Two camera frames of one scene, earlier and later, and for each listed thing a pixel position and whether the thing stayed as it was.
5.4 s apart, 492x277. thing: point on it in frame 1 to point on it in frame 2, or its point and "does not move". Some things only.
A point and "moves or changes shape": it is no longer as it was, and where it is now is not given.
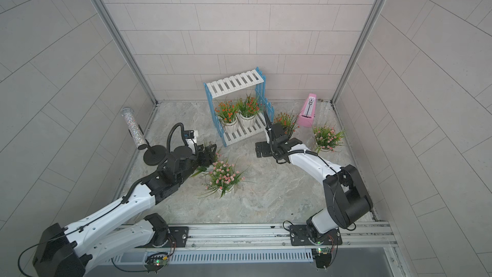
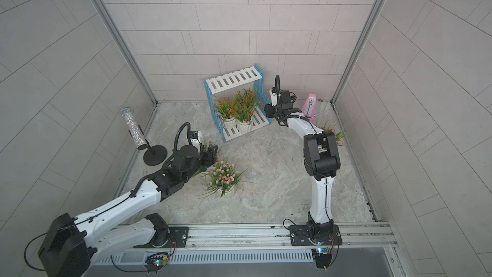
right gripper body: (269, 148) to (277, 111)
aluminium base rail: (252, 245) does not move
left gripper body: (200, 159) does not move
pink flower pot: (223, 177) does not move
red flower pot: (227, 114) does not move
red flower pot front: (248, 108) moves or changes shape
